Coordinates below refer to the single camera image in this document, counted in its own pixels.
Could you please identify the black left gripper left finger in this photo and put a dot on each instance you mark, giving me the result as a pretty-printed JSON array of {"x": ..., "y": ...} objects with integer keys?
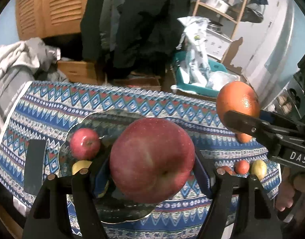
[{"x": 49, "y": 217}]

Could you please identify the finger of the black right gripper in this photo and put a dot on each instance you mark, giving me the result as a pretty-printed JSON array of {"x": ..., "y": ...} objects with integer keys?
[{"x": 261, "y": 128}]

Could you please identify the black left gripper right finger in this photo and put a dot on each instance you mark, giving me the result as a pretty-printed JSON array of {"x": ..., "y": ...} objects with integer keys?
[{"x": 255, "y": 216}]

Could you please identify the large orange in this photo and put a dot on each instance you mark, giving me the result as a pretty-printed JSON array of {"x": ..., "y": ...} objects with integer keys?
[{"x": 237, "y": 96}]

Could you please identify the large red apple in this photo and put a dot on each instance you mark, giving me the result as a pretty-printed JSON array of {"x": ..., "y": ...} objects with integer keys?
[{"x": 151, "y": 160}]

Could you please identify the right hand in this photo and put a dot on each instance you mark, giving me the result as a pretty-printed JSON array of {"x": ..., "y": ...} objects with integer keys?
[{"x": 286, "y": 193}]

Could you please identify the yellow lemon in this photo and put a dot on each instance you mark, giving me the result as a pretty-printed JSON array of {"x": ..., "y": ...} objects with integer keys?
[{"x": 259, "y": 168}]

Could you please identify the orange behind apple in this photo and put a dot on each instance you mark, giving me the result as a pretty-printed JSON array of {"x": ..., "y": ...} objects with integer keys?
[{"x": 241, "y": 167}]

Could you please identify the yellow fruit on plate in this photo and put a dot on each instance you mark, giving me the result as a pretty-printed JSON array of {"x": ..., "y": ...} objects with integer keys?
[{"x": 77, "y": 166}]

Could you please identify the dark glass fruit plate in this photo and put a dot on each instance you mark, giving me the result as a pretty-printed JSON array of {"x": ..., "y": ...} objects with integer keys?
[{"x": 111, "y": 205}]

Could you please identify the black phone on table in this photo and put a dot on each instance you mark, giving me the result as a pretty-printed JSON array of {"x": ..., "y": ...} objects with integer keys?
[{"x": 34, "y": 166}]

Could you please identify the patterned blue tablecloth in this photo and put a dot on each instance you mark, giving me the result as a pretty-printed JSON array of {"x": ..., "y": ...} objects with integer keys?
[{"x": 49, "y": 111}]

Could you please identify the small red apple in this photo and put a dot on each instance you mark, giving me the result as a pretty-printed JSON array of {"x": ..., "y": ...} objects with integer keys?
[{"x": 85, "y": 144}]

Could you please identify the white printed plastic bag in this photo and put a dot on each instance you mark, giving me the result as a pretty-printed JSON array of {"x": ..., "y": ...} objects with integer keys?
[{"x": 198, "y": 40}]

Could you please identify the teal cardboard box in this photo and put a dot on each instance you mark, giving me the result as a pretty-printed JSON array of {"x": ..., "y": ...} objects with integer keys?
[{"x": 199, "y": 80}]

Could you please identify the brown cardboard box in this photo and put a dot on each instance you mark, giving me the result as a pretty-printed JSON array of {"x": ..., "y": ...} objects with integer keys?
[{"x": 81, "y": 72}]

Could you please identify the wooden shelf rack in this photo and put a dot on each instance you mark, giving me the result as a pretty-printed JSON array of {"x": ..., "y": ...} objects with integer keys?
[{"x": 228, "y": 13}]

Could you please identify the grey crumpled clothes pile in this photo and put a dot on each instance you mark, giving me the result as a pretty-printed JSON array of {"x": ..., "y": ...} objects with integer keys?
[{"x": 22, "y": 62}]

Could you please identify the dark hanging clothes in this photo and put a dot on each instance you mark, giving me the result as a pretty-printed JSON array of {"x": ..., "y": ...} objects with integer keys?
[{"x": 144, "y": 33}]

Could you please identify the wooden louvered cabinet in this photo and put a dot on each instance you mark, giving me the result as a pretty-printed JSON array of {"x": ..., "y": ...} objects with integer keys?
[{"x": 48, "y": 18}]

